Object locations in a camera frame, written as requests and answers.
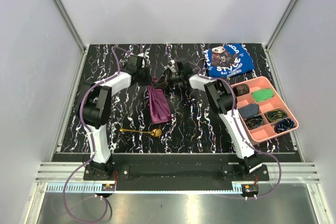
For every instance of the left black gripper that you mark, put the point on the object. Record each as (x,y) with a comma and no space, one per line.
(148,82)

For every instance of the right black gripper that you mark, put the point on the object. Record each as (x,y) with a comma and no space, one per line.
(163,83)

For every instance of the magenta cloth napkin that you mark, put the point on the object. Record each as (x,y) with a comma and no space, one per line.
(159,108)

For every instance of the gold spoon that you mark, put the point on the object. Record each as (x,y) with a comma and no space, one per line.
(154,132)

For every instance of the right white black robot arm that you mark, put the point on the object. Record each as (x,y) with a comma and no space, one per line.
(222,101)

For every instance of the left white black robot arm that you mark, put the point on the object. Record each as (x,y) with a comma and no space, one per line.
(94,109)

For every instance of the blue printed cloth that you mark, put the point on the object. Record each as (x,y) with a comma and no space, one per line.
(228,60)

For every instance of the dark brown object in tray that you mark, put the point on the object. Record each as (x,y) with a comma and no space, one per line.
(241,89)

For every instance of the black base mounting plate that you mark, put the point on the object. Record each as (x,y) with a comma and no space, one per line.
(178,176)

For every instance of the grey cloth in tray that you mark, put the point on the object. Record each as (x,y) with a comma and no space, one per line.
(249,110)

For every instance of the green object in tray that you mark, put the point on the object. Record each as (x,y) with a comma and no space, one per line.
(262,95)

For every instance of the pink compartment tray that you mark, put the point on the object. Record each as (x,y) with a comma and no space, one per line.
(274,119)

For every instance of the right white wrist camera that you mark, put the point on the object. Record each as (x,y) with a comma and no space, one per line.
(172,66)

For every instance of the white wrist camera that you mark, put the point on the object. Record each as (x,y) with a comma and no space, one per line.
(144,60)
(172,66)

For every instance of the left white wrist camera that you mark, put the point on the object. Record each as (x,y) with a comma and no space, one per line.
(144,60)

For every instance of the left aluminium frame post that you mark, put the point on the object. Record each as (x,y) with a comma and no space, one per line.
(69,24)

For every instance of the aluminium frame post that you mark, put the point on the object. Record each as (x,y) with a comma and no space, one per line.
(69,24)
(285,16)

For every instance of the front aluminium rail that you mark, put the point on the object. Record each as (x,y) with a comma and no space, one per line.
(291,172)

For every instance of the right aluminium frame post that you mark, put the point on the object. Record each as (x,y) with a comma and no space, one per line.
(285,16)

